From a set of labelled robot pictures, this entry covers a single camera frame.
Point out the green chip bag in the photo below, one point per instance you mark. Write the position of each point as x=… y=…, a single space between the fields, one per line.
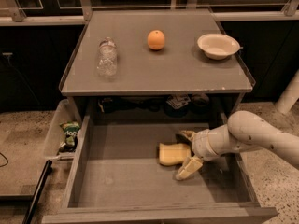
x=70 y=142

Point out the black pole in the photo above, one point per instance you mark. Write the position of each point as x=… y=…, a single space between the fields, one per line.
x=39 y=188

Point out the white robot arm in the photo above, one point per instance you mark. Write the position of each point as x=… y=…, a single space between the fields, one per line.
x=243 y=131

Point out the dark clutter inside cabinet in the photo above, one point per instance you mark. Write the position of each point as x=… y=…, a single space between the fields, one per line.
x=175 y=106

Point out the yellow sponge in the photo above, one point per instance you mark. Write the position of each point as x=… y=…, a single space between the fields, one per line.
x=173 y=154

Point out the clear plastic water bottle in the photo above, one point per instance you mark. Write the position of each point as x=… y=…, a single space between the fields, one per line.
x=107 y=58

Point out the open grey top drawer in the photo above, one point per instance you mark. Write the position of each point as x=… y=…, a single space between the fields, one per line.
x=116 y=178

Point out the orange fruit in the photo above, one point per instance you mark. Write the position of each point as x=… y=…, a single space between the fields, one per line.
x=156 y=39

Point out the white paper bowl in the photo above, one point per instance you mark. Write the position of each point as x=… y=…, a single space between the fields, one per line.
x=218 y=46

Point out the metal window frame railing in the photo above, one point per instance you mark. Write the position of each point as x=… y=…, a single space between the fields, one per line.
x=79 y=11

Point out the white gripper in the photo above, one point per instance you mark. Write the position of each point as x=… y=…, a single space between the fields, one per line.
x=202 y=145

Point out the white robot base leg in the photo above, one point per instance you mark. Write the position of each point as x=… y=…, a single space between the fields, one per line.
x=289 y=97

